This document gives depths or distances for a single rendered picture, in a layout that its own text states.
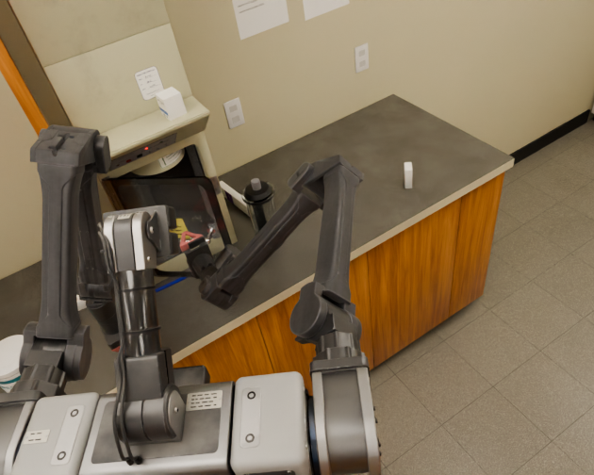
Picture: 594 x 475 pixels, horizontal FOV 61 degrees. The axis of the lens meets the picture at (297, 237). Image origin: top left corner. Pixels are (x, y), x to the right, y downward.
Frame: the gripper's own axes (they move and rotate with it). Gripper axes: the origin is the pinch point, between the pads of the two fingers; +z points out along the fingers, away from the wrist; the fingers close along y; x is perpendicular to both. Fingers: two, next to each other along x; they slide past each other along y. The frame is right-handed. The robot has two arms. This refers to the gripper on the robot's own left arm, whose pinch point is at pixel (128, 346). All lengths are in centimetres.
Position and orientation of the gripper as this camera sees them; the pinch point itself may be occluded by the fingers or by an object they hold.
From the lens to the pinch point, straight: 142.4
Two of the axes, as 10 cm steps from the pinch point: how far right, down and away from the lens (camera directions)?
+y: -5.3, -5.3, 6.6
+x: -8.4, 4.6, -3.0
